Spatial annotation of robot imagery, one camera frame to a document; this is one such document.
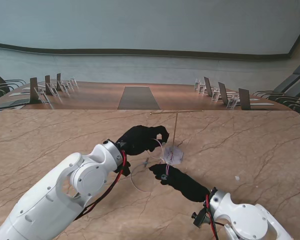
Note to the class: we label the dark upright desk monitor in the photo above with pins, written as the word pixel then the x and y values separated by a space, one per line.
pixel 244 98
pixel 47 83
pixel 207 86
pixel 33 90
pixel 223 92
pixel 58 80

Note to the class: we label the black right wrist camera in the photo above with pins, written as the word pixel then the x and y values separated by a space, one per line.
pixel 201 218

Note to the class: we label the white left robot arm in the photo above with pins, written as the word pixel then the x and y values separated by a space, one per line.
pixel 40 207

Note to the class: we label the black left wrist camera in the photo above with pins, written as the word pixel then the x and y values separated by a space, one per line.
pixel 126 171

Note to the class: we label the brown wooden conference table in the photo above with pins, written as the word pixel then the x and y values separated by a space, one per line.
pixel 97 97

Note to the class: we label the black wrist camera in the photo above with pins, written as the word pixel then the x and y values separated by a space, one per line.
pixel 126 171
pixel 201 218

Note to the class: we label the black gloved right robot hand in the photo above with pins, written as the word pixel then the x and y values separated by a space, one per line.
pixel 187 186

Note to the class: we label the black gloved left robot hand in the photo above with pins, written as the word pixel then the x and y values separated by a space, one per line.
pixel 137 141

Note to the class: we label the clear acrylic name holder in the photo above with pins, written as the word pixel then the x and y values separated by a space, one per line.
pixel 215 95
pixel 197 85
pixel 74 82
pixel 69 84
pixel 202 88
pixel 63 87
pixel 232 102
pixel 40 95
pixel 52 90

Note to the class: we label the gold T rack marble base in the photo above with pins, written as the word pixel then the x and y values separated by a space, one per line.
pixel 176 156

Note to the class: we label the small white scrap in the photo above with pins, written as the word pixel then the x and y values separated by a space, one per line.
pixel 237 178

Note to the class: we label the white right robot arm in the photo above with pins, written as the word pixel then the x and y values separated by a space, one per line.
pixel 240 220

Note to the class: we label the grey desk pad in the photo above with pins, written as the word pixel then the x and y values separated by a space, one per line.
pixel 20 94
pixel 12 102
pixel 262 104

